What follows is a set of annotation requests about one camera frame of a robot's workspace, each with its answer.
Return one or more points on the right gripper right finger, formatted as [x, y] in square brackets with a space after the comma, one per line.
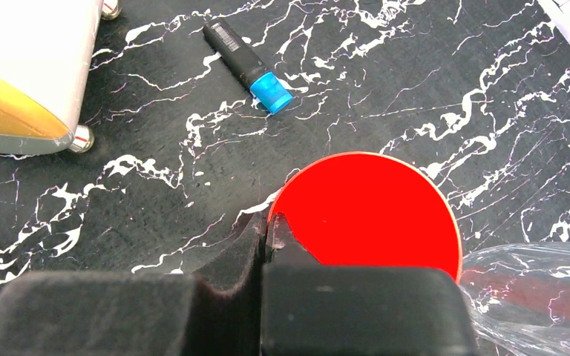
[312, 309]

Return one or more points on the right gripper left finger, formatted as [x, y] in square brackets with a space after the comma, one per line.
[212, 311]

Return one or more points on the blue capped black marker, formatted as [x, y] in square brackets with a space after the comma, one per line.
[246, 66]

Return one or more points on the white orange cylinder spool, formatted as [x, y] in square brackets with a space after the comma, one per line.
[46, 49]

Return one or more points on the red wine glass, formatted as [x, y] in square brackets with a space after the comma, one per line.
[361, 208]

